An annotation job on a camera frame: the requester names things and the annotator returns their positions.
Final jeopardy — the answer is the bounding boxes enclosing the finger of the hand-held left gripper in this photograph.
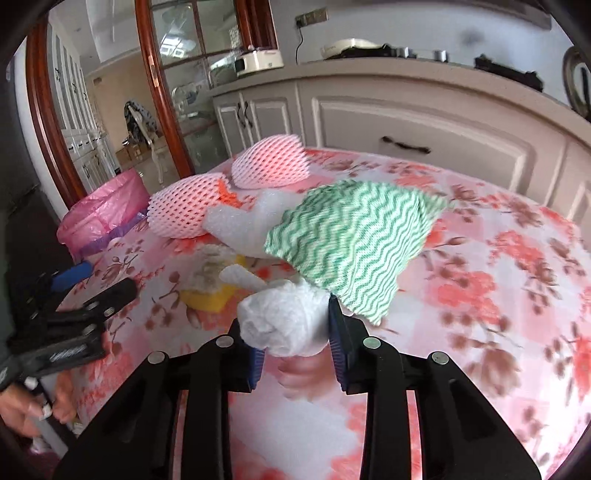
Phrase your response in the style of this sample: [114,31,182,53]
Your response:
[39,261,94,296]
[44,278,138,324]

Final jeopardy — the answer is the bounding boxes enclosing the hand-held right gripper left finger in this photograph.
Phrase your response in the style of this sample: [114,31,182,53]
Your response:
[53,318,266,480]

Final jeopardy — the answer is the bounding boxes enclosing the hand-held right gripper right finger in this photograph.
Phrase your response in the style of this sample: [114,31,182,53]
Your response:
[328,295,541,480]

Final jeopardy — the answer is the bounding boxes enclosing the pink bagged trash bin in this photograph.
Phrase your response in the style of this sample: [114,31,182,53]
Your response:
[57,168,151,259]

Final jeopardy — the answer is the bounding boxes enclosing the yellow sponge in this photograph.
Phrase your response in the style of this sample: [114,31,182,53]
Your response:
[181,256,245,311]

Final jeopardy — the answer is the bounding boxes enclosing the white foam fruit net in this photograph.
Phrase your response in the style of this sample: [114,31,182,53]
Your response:
[232,135,311,190]
[148,173,232,240]

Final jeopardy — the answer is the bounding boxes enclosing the green wavy striped cloth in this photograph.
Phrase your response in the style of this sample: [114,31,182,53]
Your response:
[264,180,448,326]

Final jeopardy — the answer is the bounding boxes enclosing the white bubble foam wrap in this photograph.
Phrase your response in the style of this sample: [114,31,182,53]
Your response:
[203,189,305,257]

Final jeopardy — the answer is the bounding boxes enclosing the person's left hand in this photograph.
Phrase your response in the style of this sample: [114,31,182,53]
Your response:
[0,371,77,439]

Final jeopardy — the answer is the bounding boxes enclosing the dark grey refrigerator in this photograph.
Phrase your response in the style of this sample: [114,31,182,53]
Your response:
[0,55,70,296]

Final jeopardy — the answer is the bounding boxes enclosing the cardboard box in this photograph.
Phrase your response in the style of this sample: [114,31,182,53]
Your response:
[121,138,148,160]

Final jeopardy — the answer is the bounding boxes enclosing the pink floral tablecloth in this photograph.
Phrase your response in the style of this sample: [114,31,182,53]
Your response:
[51,147,591,480]

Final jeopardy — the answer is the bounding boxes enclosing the ornate white dining chair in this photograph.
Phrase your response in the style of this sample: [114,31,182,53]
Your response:
[127,104,171,183]

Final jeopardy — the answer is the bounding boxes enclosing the white display cabinet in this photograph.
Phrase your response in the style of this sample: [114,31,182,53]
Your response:
[46,23,121,190]

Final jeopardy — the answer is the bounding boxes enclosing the patterned clothing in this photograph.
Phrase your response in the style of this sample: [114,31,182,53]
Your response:
[122,100,158,144]

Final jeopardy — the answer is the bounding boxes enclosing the red wooden glass sliding door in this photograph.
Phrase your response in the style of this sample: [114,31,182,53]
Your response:
[135,0,241,185]

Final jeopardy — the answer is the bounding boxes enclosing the white kitchen base cabinets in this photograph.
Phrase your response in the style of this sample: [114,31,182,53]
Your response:
[210,69,591,227]

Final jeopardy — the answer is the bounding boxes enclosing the white rice cooker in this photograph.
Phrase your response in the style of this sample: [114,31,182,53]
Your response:
[234,46,283,78]

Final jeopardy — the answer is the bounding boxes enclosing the beige stone countertop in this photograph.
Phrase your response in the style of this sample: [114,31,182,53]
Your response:
[210,44,591,107]

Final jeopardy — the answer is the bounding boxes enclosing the black gas stove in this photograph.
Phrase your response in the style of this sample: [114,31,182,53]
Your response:
[342,44,546,90]

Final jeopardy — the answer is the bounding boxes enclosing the red wooden door frame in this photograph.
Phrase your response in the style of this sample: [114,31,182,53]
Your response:
[25,18,88,197]

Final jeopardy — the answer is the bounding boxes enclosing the red wooden window frame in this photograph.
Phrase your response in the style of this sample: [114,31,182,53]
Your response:
[235,0,280,51]

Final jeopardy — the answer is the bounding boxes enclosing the gold wall outlet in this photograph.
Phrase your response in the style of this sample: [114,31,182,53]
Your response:
[295,8,328,26]

